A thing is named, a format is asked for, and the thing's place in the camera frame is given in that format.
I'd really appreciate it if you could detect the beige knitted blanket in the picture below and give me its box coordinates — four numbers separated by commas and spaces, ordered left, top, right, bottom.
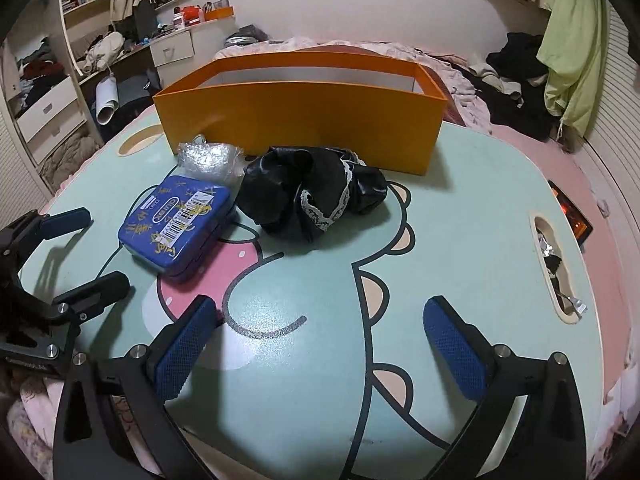
40, 130, 101, 191

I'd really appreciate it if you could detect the black lace-trimmed cloth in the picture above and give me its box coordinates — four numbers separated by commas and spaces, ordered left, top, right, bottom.
234, 145, 390, 247

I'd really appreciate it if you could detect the pink floral quilt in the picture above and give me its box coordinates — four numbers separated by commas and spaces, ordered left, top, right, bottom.
0, 365, 66, 480

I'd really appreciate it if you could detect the white wall shelf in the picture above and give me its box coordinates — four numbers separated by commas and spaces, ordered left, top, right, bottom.
57, 0, 116, 31

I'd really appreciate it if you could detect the white shelf unit with drawers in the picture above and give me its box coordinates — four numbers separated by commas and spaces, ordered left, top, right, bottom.
0, 35, 91, 166

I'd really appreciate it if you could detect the black monitor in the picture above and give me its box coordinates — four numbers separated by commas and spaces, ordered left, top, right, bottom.
132, 0, 158, 36

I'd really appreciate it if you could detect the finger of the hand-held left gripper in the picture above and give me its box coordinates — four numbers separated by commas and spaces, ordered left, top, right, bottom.
30, 270, 132, 331
0, 207, 93, 261

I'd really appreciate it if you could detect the black clothes pile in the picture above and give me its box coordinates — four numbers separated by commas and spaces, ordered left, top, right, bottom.
470, 32, 556, 142

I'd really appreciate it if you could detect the pink crumpled blanket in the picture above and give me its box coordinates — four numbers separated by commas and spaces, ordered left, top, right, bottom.
215, 35, 493, 133

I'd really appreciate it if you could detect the light green hanging cloth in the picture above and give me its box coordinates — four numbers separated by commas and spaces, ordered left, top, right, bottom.
536, 0, 608, 136

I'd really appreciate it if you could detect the maroon cloth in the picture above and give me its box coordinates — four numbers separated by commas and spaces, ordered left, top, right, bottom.
425, 62, 453, 111

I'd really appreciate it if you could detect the blue rectangular tin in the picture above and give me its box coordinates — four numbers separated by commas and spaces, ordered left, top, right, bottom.
117, 176, 236, 277

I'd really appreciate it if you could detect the beige garment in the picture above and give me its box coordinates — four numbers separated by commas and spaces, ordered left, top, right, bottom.
467, 62, 526, 98

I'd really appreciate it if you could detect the white drawer cabinet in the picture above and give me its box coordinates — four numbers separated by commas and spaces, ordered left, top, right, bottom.
150, 27, 196, 68

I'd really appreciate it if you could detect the black tablet with lit screen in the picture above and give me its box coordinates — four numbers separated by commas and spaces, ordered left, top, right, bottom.
547, 179, 595, 247

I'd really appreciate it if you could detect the large orange cardboard box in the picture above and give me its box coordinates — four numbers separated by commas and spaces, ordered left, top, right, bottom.
152, 50, 448, 177

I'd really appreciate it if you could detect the dark gray bag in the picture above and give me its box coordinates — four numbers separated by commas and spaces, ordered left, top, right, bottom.
117, 75, 161, 111

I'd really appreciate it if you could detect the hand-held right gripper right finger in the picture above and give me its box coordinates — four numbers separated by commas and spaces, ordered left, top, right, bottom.
422, 296, 587, 480

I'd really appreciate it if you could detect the pale clothes heap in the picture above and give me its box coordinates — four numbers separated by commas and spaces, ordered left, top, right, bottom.
80, 31, 126, 73

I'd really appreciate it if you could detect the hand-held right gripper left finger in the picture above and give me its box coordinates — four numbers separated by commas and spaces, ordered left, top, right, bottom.
52, 295, 221, 480

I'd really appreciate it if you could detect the white paper roll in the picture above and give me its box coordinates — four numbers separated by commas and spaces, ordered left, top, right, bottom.
95, 77, 121, 126

